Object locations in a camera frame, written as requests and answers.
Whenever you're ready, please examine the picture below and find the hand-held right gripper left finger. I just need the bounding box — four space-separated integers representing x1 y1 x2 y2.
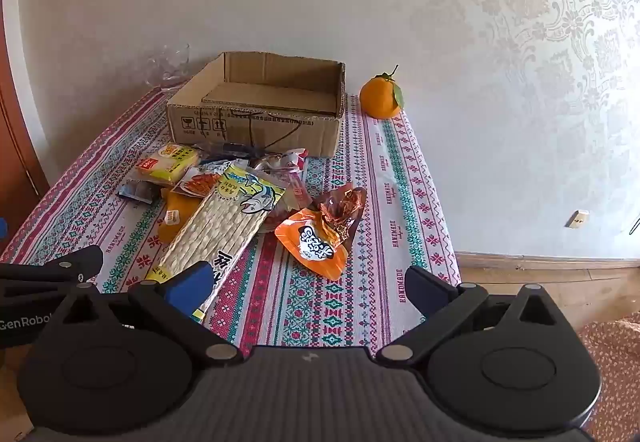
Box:
47 261 246 364

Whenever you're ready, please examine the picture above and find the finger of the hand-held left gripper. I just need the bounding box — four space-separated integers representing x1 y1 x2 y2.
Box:
0 245 104 304

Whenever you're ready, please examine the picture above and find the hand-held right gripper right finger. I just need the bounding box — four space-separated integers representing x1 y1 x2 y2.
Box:
375 265 571 365

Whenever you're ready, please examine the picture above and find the long fish strip packet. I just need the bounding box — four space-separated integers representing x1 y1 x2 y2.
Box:
145 161 286 323

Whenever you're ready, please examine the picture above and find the yellow orange snack packet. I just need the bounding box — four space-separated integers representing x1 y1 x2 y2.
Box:
156 189 203 245

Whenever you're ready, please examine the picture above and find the shrimp picture snack packet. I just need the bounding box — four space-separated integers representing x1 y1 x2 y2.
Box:
175 167 223 199

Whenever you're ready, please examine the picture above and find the blue clear snack packet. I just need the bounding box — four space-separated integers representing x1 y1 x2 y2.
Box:
117 179 161 204

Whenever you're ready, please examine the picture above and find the brown red clear packet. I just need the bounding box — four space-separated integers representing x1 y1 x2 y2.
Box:
311 186 368 243

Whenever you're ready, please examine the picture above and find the yellow bread packet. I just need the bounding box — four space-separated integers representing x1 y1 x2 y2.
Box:
136 143 201 187

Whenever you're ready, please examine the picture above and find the black red snack packet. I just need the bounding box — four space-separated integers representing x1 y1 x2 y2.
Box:
197 142 256 163

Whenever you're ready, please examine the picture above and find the pink sausage stick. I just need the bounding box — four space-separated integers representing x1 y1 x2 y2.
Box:
287 169 308 208

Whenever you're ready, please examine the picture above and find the white red snack packet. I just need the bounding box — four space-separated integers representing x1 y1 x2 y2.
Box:
252 148 310 173

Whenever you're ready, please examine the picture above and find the brown cardboard box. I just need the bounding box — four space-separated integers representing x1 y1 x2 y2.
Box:
166 51 347 158

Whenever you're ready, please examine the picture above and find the brown wooden door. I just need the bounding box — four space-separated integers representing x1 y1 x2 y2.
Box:
0 0 51 243

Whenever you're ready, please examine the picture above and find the orange with green leaf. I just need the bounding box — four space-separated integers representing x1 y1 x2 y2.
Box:
359 65 405 119

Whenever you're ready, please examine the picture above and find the orange floral cloth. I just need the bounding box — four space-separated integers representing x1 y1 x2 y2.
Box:
575 312 640 442

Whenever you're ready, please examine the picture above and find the clear glass cup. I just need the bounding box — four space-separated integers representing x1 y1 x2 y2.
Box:
145 42 193 90

